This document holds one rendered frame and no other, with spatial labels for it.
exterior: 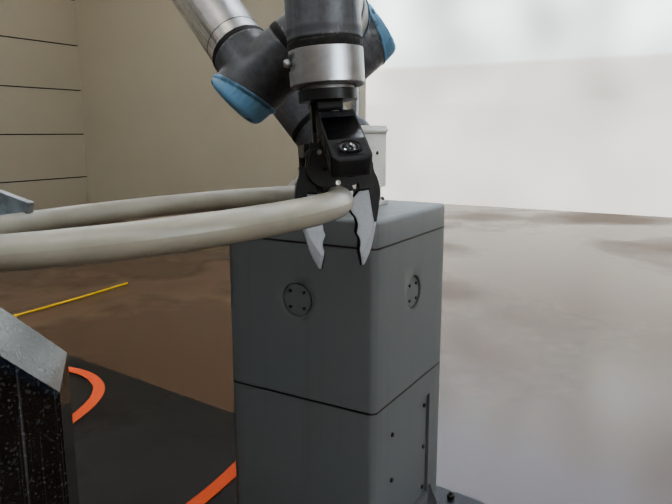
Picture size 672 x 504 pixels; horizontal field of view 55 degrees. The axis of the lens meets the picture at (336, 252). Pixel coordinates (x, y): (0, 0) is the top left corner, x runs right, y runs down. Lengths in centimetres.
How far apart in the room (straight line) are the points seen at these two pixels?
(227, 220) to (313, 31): 30
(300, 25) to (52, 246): 39
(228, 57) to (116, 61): 693
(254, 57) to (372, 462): 94
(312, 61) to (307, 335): 83
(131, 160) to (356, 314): 646
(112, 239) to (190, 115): 653
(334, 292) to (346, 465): 40
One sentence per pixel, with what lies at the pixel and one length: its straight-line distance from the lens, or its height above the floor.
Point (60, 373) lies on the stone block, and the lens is 137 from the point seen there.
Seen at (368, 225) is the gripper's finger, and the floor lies 92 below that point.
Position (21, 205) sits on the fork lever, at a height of 93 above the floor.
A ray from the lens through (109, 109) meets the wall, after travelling 793.
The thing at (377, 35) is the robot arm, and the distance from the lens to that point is 157.
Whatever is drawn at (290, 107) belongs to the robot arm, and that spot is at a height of 109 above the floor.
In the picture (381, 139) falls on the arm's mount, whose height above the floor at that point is 101.
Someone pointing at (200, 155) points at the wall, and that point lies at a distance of 697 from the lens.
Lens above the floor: 103
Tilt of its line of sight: 11 degrees down
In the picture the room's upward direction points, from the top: straight up
